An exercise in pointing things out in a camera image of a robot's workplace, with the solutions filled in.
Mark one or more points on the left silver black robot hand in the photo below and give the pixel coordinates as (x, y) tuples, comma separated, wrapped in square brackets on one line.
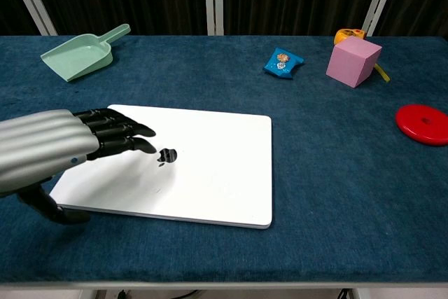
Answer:
[(38, 141)]

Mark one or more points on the white rectangular board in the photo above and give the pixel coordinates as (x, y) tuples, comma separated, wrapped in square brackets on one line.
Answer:
[(210, 173)]

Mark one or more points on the mint green dustpan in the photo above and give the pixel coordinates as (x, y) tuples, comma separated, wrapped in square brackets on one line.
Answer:
[(80, 55)]

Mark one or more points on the blue snack packet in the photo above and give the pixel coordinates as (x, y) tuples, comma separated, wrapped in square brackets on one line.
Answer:
[(281, 64)]

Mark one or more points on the blue tablecloth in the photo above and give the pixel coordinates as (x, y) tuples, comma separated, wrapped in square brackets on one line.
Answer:
[(315, 190)]

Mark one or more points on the pink cube block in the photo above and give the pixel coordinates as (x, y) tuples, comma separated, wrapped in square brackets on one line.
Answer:
[(350, 64)]

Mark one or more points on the yellow tape measure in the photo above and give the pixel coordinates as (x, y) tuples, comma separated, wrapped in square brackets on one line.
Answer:
[(344, 34)]

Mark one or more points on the red round disc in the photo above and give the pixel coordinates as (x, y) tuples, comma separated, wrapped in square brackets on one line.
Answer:
[(413, 124)]

